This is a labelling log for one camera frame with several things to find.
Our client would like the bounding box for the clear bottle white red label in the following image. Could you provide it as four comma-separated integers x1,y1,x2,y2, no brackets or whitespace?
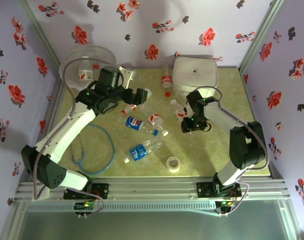
170,98,191,124

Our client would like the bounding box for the clear bottle thin red band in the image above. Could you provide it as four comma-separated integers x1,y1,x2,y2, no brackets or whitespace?
120,87,153,115

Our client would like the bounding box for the Pepsi bottle dark blue label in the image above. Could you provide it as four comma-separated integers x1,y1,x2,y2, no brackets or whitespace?
117,112,160,136

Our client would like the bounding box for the Wahaha bottle white red label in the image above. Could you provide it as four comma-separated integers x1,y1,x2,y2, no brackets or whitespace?
147,112,166,126

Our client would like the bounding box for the clear bottle red label red cap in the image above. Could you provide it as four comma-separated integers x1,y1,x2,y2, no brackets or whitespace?
78,63,100,81

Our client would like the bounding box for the small bottle solid red label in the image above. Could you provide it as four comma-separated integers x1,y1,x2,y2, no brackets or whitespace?
161,70,173,90

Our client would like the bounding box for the clear bottle light blue label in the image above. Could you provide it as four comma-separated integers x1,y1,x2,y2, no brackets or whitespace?
123,136,164,164

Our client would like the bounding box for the clear plastic bin liner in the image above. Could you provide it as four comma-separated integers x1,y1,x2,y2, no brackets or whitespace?
59,45,117,95

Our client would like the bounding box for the clear mesh waste bin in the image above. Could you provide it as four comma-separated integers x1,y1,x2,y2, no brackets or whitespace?
58,44,118,97

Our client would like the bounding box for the white zippered storage case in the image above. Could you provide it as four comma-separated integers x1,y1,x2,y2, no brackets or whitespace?
171,56,219,99

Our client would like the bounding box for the white tape roll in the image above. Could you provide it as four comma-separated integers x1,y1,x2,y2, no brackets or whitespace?
166,156,182,173

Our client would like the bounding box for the blue stethoscope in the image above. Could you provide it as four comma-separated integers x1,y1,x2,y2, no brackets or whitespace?
71,122,116,175

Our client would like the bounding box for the green circuit board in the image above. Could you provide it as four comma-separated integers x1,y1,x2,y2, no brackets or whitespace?
215,199,237,210
73,200,98,211

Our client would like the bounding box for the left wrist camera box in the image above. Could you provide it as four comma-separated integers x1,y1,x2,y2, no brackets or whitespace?
117,65,138,90

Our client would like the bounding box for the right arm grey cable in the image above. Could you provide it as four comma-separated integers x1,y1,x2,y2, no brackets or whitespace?
190,86,270,217

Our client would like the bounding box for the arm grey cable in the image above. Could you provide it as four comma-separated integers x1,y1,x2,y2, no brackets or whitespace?
190,86,270,217
33,57,125,219

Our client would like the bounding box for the left arm grey cable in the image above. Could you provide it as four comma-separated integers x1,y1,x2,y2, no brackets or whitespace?
33,57,125,219

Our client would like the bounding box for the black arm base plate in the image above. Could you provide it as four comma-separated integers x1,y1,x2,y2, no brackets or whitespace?
63,183,110,201
196,181,243,199

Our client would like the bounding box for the aluminium mounting rail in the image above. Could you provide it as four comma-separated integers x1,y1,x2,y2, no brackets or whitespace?
14,176,292,204

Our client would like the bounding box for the slotted grey cable duct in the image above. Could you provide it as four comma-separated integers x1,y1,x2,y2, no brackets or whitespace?
25,201,218,214

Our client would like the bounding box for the aluminium corner post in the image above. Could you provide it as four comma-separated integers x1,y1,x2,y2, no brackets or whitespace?
16,0,65,85
238,0,285,75

